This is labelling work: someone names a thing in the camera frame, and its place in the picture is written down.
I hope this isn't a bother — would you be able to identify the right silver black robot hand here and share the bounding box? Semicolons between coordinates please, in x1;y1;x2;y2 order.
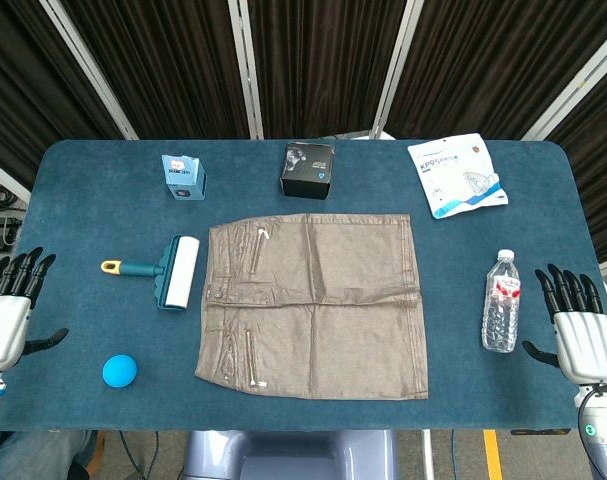
521;263;607;387

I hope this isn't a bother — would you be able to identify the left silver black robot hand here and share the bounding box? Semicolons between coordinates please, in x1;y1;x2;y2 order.
0;246;70;372

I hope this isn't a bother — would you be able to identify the teal lint roller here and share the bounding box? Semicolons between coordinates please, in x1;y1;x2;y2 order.
100;235;201;312

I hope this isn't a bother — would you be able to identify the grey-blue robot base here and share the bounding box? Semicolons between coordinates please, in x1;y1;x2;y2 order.
185;428;399;480

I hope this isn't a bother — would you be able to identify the brown skirt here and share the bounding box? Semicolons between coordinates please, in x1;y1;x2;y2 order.
193;213;430;402

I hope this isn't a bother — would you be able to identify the clear plastic water bottle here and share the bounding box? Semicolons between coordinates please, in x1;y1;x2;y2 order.
481;249;523;354

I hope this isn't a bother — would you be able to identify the blue ball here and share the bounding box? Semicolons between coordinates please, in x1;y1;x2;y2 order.
102;353;139;388

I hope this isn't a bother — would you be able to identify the blue jeans leg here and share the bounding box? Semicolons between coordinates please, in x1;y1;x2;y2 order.
0;429;97;480

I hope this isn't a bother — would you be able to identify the blue felt table cover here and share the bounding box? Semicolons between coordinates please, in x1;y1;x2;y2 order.
0;138;604;432

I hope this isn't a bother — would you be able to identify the white KP95 mask package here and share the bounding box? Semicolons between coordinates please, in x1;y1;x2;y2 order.
407;132;510;220

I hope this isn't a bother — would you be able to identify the light blue carton box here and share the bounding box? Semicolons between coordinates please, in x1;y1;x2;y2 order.
161;153;207;202

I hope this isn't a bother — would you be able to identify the black carton box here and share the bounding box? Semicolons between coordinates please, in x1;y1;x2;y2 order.
278;141;336;201

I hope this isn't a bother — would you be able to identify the dark pleated folding screen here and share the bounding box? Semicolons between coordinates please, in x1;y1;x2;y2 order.
0;0;607;274

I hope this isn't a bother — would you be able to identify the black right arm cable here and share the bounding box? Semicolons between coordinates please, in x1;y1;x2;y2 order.
576;387;602;441

